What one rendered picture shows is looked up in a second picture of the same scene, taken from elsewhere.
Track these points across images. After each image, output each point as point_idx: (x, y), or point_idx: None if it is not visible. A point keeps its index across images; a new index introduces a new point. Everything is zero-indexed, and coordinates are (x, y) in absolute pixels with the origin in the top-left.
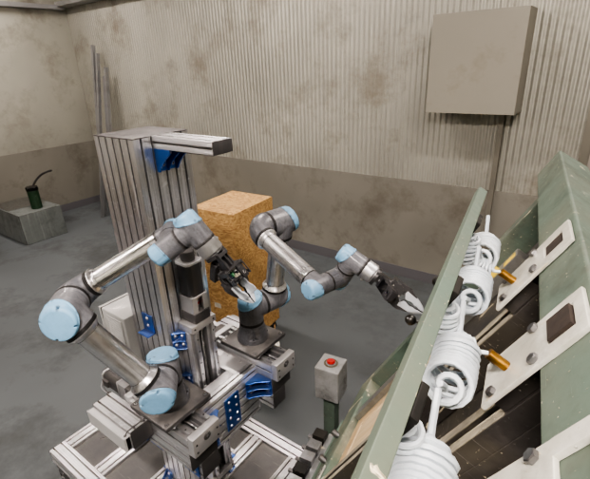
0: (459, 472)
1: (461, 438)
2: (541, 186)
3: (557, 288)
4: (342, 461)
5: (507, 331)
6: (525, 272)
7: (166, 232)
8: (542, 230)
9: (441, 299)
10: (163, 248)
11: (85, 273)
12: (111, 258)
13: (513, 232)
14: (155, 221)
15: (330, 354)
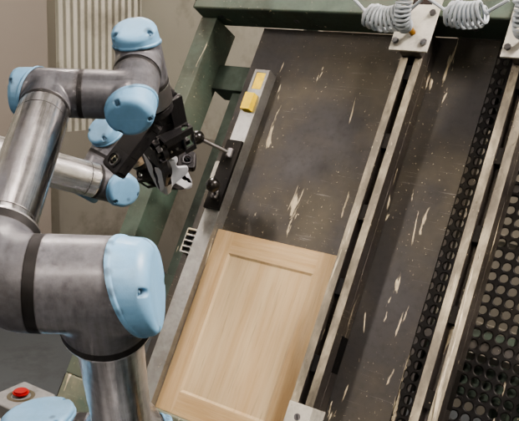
0: None
1: None
2: (248, 3)
3: (485, 2)
4: (314, 342)
5: (420, 73)
6: (420, 21)
7: (108, 70)
8: (364, 7)
9: None
10: (155, 88)
11: (10, 207)
12: (9, 164)
13: (198, 72)
14: None
15: None
